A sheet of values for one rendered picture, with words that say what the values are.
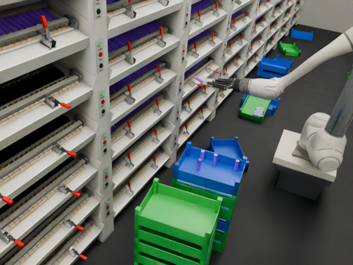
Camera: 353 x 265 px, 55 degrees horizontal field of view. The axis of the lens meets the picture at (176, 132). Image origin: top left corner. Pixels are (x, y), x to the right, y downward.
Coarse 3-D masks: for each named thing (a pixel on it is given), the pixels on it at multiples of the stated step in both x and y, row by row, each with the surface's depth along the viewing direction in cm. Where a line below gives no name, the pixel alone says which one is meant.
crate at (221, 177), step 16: (192, 160) 170; (208, 160) 171; (224, 160) 168; (240, 160) 165; (176, 176) 158; (192, 176) 154; (208, 176) 161; (224, 176) 162; (240, 176) 163; (224, 192) 153
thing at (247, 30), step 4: (256, 0) 286; (252, 4) 289; (256, 4) 290; (248, 8) 292; (252, 8) 291; (252, 12) 292; (256, 12) 298; (252, 24) 299; (244, 28) 302; (248, 28) 300; (244, 32) 303; (248, 32) 301; (244, 48) 310; (240, 52) 314; (244, 52) 312; (248, 52) 319; (244, 64) 320; (240, 68) 321; (236, 72) 324; (240, 72) 323; (244, 72) 330
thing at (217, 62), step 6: (210, 54) 251; (216, 60) 251; (198, 66) 240; (210, 66) 247; (216, 66) 251; (204, 72) 238; (186, 84) 219; (186, 90) 214; (192, 90) 221; (186, 96) 216
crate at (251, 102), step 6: (252, 96) 302; (246, 102) 299; (252, 102) 298; (258, 102) 297; (264, 102) 297; (270, 102) 290; (240, 108) 285; (246, 108) 295; (252, 108) 294; (264, 108) 293; (240, 114) 289; (246, 114) 285; (252, 114) 290; (264, 114) 282; (258, 120) 284
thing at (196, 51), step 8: (208, 32) 237; (216, 32) 241; (192, 40) 220; (200, 40) 222; (208, 40) 233; (216, 40) 238; (192, 48) 214; (200, 48) 220; (208, 48) 225; (216, 48) 239; (192, 56) 209; (200, 56) 213; (192, 64) 206; (184, 72) 201
